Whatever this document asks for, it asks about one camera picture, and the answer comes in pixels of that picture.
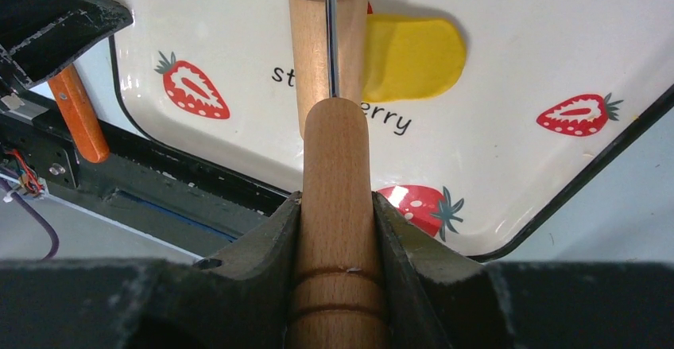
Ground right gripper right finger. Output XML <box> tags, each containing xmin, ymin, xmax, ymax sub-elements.
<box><xmin>373</xmin><ymin>194</ymin><xmax>673</xmax><ymax>348</ymax></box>

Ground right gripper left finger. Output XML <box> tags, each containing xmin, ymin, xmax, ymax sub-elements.
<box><xmin>1</xmin><ymin>192</ymin><xmax>301</xmax><ymax>348</ymax></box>

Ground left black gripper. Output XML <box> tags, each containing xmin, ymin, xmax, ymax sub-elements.
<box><xmin>1</xmin><ymin>0</ymin><xmax>133</xmax><ymax>94</ymax></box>

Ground yellow dough ball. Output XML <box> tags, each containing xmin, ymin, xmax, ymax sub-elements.
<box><xmin>363</xmin><ymin>14</ymin><xmax>467</xmax><ymax>103</ymax></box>

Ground white strawberry print tray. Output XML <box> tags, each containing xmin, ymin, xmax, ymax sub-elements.
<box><xmin>113</xmin><ymin>0</ymin><xmax>673</xmax><ymax>258</ymax></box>

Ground orange handled metal scraper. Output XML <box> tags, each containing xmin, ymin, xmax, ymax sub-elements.
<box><xmin>47</xmin><ymin>64</ymin><xmax>110</xmax><ymax>163</ymax></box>

